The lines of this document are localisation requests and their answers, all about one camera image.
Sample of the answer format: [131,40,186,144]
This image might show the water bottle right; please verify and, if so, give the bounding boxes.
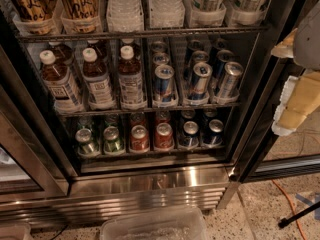
[148,0,185,29]

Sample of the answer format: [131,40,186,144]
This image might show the blue pepsi can front right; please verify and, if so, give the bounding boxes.
[202,119,224,146]

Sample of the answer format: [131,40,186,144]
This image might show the tea bottle front middle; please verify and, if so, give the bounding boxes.
[82,48,116,110]

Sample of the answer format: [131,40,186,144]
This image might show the brown drink bottle right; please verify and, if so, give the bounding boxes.
[61,0,102,34]

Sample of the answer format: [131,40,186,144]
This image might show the water bottle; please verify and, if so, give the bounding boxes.
[106,0,144,33]
[148,0,185,29]

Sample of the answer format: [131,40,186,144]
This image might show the red coke can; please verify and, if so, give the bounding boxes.
[154,123,174,151]
[130,125,150,153]

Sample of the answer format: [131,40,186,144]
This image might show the tea bottle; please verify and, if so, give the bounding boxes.
[82,48,116,110]
[39,50,84,113]
[118,45,146,110]

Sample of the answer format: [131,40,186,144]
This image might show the tea bottle front right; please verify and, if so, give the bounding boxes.
[118,45,146,110]

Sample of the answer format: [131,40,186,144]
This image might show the white labelled can left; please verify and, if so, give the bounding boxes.
[184,0,226,28]

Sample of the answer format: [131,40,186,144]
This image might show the water bottle left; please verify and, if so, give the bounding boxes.
[106,0,144,33]

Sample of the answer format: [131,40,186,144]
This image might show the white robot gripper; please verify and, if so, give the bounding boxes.
[271,1,320,136]

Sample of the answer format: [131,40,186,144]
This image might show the clear plastic bin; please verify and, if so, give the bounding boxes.
[99,207,209,240]

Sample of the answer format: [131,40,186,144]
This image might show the stainless steel fridge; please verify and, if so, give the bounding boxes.
[0,0,319,228]

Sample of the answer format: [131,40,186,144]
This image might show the green soda can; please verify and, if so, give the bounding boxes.
[75,128,100,157]
[103,126,125,155]

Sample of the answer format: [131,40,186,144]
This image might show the white labelled can right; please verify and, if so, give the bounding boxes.
[224,0,269,27]

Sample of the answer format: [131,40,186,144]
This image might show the black stand leg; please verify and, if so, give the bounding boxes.
[278,201,320,229]

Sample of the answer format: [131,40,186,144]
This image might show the tea bottle front left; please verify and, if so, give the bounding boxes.
[39,50,84,113]

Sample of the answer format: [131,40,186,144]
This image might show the red bull can front middle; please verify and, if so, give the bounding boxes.
[183,62,212,106]

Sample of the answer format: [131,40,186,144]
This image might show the white labelled can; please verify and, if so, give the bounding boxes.
[184,0,226,28]
[224,0,269,27]

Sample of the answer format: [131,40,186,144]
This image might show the glass fridge door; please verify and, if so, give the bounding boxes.
[232,0,319,183]

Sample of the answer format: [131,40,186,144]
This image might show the green soda can front right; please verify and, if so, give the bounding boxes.
[103,126,125,155]

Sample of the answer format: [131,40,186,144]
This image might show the red bull can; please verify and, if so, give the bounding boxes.
[214,61,243,104]
[183,62,212,106]
[152,65,178,107]

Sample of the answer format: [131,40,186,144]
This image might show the orange cable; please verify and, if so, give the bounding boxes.
[271,179,307,240]

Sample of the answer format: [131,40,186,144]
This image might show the red bull can front left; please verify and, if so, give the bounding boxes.
[152,65,178,107]

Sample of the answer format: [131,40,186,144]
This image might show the blue pepsi can front left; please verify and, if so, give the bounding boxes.
[178,121,199,149]

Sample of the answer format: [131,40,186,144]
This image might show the green soda can front left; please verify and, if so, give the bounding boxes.
[75,128,100,157]

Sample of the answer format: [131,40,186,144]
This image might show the blue pepsi can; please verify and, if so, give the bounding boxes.
[202,119,224,146]
[178,121,199,149]

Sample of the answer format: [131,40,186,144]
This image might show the red bull can front right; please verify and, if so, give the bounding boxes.
[214,61,243,104]

